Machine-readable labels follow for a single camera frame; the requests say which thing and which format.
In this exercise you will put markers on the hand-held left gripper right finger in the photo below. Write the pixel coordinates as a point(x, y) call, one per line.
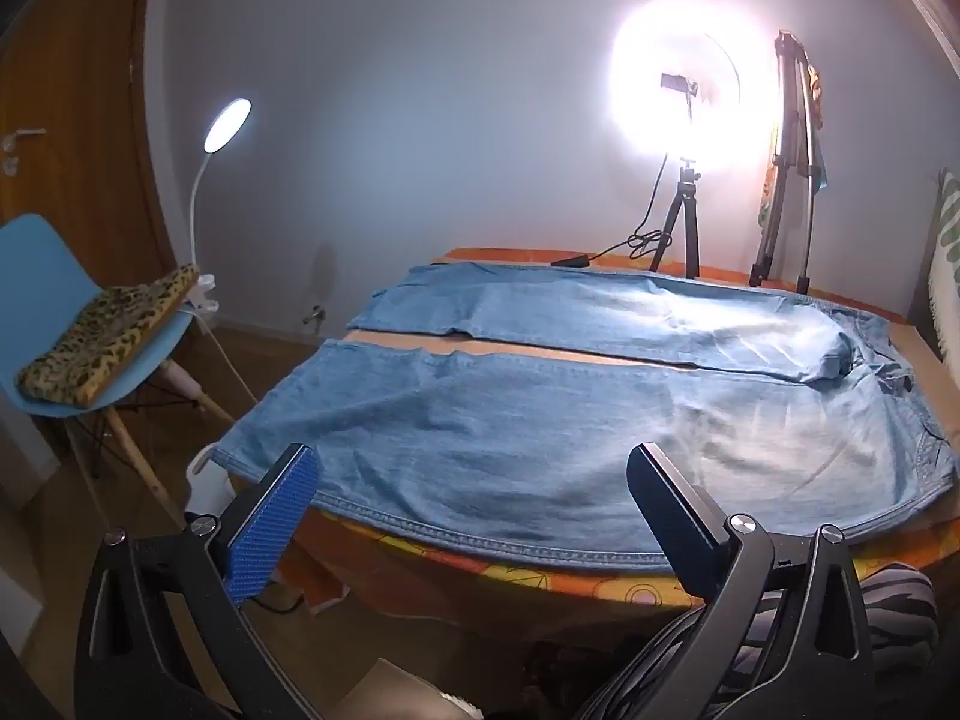
point(667, 517)

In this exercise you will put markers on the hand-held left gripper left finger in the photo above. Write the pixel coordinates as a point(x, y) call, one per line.
point(270, 525)

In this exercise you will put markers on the blue denim pants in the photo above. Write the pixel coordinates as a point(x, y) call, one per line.
point(487, 427)

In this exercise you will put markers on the white fan heater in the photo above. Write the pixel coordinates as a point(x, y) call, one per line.
point(206, 491)

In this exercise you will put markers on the orange patterned tablecloth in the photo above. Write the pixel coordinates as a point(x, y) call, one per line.
point(600, 592)

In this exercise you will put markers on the person's striped trouser leg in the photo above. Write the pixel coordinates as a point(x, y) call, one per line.
point(900, 615)

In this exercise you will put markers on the leopard print cushion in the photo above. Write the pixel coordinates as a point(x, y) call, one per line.
point(97, 337)

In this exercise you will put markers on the small black tripod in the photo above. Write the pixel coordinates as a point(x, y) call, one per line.
point(688, 225)

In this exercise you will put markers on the folded grey tripod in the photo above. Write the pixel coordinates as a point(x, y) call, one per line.
point(780, 202)

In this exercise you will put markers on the blue chair with wooden legs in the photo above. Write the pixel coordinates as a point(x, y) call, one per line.
point(45, 262)

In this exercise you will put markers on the green and white cushion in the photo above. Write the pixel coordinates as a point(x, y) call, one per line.
point(949, 240)

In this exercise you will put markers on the white clip lamp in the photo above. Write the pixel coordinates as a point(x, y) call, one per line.
point(229, 124)

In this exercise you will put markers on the black phone clamp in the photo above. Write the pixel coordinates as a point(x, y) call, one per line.
point(679, 85)

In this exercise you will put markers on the wooden door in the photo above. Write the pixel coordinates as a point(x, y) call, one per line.
point(75, 90)

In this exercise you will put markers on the metal wall fitting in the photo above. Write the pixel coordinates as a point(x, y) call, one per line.
point(315, 315)

